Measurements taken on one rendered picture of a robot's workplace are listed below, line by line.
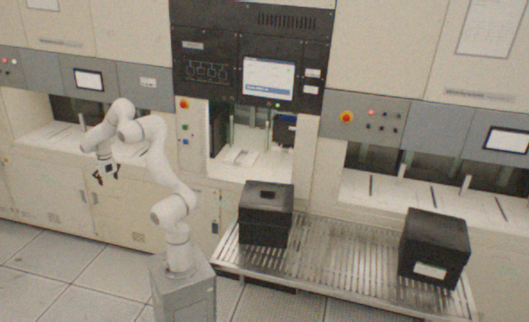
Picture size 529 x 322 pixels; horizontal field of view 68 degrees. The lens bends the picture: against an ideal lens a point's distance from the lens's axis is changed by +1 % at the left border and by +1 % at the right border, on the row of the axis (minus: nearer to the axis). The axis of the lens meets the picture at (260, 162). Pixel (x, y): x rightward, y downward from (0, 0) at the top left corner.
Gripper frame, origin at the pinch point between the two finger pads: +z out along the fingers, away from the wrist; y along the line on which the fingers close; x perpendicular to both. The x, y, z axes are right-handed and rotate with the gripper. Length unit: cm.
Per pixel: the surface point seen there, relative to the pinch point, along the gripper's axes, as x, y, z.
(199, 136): -15, 55, -14
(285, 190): -78, 61, 0
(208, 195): -20, 57, 29
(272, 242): -86, 42, 21
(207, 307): -75, 3, 47
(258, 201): -75, 42, 0
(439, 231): -156, 86, 0
